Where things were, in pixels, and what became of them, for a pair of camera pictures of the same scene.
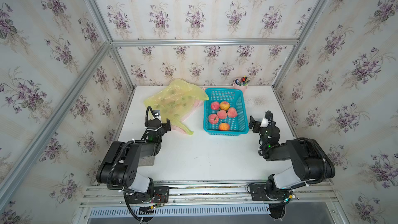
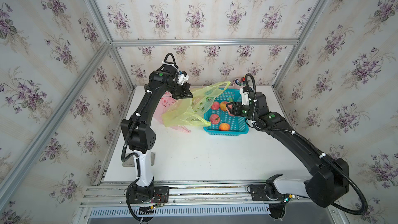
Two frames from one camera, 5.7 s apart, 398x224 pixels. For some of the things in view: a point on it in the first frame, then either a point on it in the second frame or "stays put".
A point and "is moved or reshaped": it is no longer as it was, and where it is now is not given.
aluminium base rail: x=218 y=193 stays put
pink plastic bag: x=196 y=104 -> x=166 y=101
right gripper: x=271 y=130 -> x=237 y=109
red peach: x=215 y=106 stays put
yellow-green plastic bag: x=172 y=100 is moved or reshaped
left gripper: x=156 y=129 -> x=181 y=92
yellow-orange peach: x=224 y=105 stays put
